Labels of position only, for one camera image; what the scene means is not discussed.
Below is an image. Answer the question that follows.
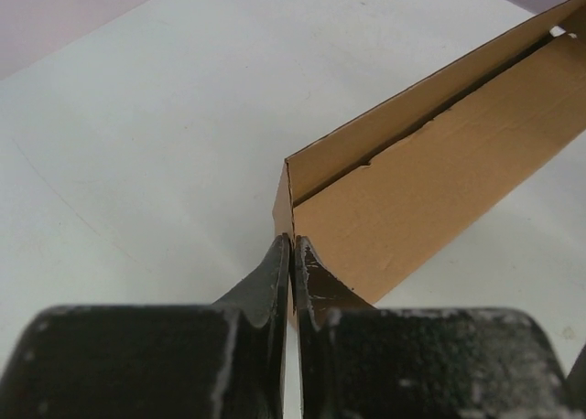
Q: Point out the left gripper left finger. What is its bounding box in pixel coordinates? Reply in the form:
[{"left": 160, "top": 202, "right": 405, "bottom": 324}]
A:
[{"left": 1, "top": 235, "right": 291, "bottom": 418}]

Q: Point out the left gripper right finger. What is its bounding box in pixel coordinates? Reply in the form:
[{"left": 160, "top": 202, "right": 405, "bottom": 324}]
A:
[{"left": 292, "top": 237, "right": 572, "bottom": 418}]

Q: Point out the brown cardboard box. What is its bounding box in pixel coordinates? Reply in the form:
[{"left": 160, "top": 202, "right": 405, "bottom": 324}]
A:
[{"left": 273, "top": 0, "right": 585, "bottom": 303}]

